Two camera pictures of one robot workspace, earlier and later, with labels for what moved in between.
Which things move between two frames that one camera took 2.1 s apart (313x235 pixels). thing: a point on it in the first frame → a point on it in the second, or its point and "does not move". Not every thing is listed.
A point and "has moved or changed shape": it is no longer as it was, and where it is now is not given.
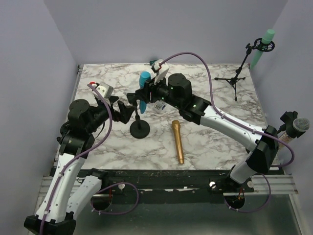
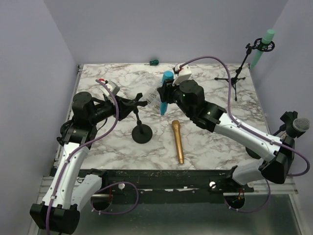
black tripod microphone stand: x=263 y=44 does not move
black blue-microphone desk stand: x=139 y=129 has moved or changed shape
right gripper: x=144 y=93 → x=166 y=90
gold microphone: x=176 y=124 does not move
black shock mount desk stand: x=64 y=129 does not move
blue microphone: x=144 y=76 → x=167 y=75
